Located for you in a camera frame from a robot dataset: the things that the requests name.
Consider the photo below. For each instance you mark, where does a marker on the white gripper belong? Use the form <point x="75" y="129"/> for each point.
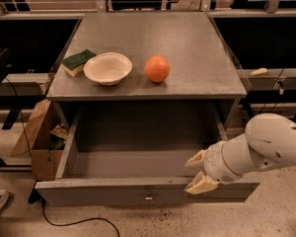
<point x="215" y="163"/>

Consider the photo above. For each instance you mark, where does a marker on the grey top drawer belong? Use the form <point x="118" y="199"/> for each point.
<point x="116" y="152"/>

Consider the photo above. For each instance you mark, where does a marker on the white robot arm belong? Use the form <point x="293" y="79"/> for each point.
<point x="269" y="142"/>

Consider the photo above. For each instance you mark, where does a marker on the grey wooden drawer cabinet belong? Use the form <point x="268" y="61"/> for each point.
<point x="200" y="67"/>

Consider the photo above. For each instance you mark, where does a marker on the orange fruit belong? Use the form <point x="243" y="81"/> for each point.
<point x="157" y="68"/>

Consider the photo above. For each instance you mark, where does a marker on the yellow foam scrap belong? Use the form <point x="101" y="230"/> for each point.
<point x="259" y="71"/>

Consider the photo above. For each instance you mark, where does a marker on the white ceramic bowl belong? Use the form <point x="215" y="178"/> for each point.
<point x="108" y="69"/>

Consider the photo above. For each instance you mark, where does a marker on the brown cardboard box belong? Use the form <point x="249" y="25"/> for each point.
<point x="37" y="141"/>

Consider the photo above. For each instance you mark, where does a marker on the green yellow sponge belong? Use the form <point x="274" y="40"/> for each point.
<point x="74" y="64"/>

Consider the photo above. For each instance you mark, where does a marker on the black table leg left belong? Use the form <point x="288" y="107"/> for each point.
<point x="10" y="119"/>

